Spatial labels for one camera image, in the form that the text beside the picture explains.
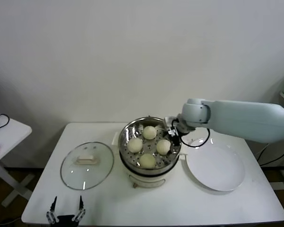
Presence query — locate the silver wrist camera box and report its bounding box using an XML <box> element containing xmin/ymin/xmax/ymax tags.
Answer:
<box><xmin>164</xmin><ymin>116</ymin><xmax>179</xmax><ymax>137</ymax></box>

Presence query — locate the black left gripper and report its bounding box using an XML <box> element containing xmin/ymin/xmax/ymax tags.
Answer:
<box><xmin>46</xmin><ymin>195</ymin><xmax>87</xmax><ymax>227</ymax></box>

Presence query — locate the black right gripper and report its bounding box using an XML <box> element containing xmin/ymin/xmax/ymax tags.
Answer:
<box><xmin>162</xmin><ymin>131</ymin><xmax>182</xmax><ymax>156</ymax></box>

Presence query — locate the white steamed baozi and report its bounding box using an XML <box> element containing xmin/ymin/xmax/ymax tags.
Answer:
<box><xmin>139</xmin><ymin>153</ymin><xmax>156</xmax><ymax>169</ymax></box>
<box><xmin>127</xmin><ymin>138</ymin><xmax>143</xmax><ymax>153</ymax></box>
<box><xmin>156</xmin><ymin>139</ymin><xmax>171</xmax><ymax>156</ymax></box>
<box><xmin>142</xmin><ymin>125</ymin><xmax>157</xmax><ymax>140</ymax></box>

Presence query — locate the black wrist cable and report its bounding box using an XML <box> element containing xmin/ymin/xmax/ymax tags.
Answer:
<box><xmin>179</xmin><ymin>127</ymin><xmax>210</xmax><ymax>149</ymax></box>

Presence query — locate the black looping cable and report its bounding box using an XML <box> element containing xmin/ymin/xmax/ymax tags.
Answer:
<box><xmin>257</xmin><ymin>141</ymin><xmax>284</xmax><ymax>166</ymax></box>

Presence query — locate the white side table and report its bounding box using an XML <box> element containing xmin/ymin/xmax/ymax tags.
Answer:
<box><xmin>0</xmin><ymin>113</ymin><xmax>33</xmax><ymax>208</ymax></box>

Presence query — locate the stainless steel steamer basket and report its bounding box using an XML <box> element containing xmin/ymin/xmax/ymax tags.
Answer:
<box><xmin>118</xmin><ymin>117</ymin><xmax>182</xmax><ymax>170</ymax></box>

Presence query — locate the white round plate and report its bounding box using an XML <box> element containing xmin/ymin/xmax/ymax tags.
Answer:
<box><xmin>186</xmin><ymin>138</ymin><xmax>246</xmax><ymax>192</ymax></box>

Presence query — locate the glass pot lid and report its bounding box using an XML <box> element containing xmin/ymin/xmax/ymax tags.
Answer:
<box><xmin>60</xmin><ymin>141</ymin><xmax>115</xmax><ymax>191</ymax></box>

